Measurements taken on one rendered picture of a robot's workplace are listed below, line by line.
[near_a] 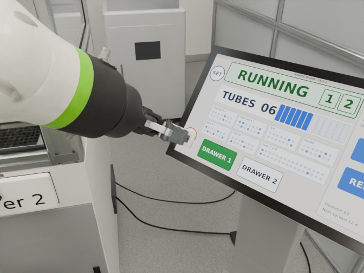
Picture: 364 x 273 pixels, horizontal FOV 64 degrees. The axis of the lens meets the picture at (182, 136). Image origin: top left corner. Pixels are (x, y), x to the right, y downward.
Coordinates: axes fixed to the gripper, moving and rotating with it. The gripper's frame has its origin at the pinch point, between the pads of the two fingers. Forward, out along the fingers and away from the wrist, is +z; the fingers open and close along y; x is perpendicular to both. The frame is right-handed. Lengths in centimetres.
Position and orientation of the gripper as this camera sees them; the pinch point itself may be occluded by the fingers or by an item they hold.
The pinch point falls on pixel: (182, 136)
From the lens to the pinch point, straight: 54.0
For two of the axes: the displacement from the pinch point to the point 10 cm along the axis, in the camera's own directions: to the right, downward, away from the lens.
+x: -4.0, 9.1, 0.2
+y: -7.7, -3.5, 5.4
